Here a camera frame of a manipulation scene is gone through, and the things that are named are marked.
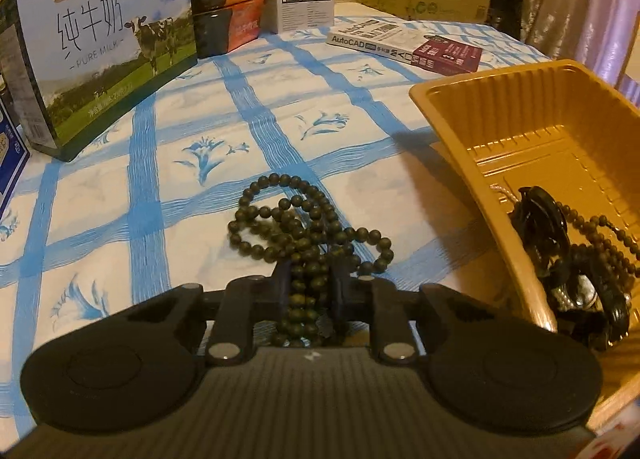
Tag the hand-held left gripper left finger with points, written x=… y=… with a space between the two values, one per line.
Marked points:
x=280 y=291

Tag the golden plastic tray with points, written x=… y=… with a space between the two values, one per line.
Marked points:
x=525 y=104

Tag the white and maroon book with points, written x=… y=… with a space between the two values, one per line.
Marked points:
x=400 y=44

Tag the dark blue milk carton box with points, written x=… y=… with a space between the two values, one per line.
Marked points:
x=10 y=154

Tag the red patterned clothing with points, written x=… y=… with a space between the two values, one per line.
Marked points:
x=617 y=434

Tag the blue checked tablecloth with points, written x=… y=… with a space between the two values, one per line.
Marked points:
x=175 y=219

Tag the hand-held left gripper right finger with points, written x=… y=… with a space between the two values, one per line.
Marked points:
x=345 y=295

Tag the light blue cow milk box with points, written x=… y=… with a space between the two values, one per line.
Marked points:
x=100 y=39

